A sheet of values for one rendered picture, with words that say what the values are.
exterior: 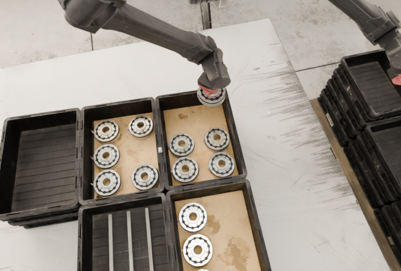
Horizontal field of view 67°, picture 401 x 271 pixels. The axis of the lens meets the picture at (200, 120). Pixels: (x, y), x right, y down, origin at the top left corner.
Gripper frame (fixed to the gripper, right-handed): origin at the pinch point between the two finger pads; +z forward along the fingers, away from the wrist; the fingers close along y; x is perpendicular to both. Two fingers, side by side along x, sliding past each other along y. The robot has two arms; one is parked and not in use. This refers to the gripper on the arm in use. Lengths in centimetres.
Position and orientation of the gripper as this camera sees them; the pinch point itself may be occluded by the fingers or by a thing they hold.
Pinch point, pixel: (211, 89)
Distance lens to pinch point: 111.7
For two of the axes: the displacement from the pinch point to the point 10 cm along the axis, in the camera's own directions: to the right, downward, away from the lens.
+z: 0.0, 4.7, 8.8
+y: 5.1, -7.6, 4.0
